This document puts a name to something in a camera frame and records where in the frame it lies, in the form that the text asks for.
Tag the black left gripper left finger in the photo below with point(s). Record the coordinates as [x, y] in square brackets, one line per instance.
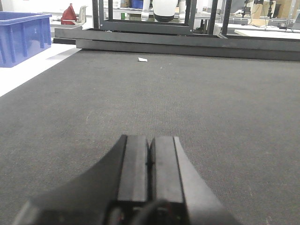
[119, 178]

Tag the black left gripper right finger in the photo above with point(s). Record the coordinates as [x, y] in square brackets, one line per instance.
[176, 180]

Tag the dark grey carpet mat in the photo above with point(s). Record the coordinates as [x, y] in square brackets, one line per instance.
[238, 121]

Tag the white paper scrap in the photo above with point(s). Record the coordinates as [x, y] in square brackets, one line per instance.
[142, 59]

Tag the dark grey stacked platform boards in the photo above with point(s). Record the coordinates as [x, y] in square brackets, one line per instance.
[259, 48]

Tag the red bag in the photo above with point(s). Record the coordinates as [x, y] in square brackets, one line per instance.
[68, 16]

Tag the blue plastic crate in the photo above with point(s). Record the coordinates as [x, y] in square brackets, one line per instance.
[22, 36]

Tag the white lab table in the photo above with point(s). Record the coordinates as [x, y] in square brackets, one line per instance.
[283, 34]

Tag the black metal frame rack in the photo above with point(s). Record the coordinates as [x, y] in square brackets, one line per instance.
[146, 28]

